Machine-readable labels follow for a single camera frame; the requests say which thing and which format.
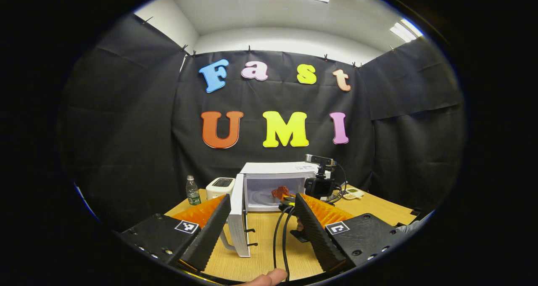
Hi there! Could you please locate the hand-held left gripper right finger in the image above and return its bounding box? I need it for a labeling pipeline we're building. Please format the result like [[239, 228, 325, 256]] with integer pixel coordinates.
[[294, 193, 406, 274]]

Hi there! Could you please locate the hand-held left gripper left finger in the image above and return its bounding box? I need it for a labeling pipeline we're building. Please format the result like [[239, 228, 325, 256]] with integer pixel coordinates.
[[120, 193, 232, 274]]

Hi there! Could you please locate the brown meat piece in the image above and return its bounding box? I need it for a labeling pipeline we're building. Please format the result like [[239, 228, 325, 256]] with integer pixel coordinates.
[[271, 185, 291, 201]]

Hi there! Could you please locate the white microwave oven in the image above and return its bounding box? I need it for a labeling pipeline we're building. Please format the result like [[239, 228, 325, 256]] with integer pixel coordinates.
[[219, 162, 332, 258]]

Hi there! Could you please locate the clear plastic water bottle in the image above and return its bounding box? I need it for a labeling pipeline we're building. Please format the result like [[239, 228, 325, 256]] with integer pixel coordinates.
[[186, 175, 201, 206]]

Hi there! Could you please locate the white toaster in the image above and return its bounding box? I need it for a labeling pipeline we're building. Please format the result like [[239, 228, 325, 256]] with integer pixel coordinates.
[[206, 177, 236, 200]]

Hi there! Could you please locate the black backdrop cloth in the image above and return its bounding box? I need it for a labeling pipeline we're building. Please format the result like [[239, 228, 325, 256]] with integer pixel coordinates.
[[59, 15, 465, 232]]

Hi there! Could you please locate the small ceiling light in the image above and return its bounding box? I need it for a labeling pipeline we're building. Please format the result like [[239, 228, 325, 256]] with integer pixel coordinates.
[[390, 19, 423, 42]]

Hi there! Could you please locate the black cable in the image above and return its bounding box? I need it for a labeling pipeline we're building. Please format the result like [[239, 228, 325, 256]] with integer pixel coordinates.
[[273, 205, 291, 272], [282, 207, 295, 281], [329, 164, 348, 205]]

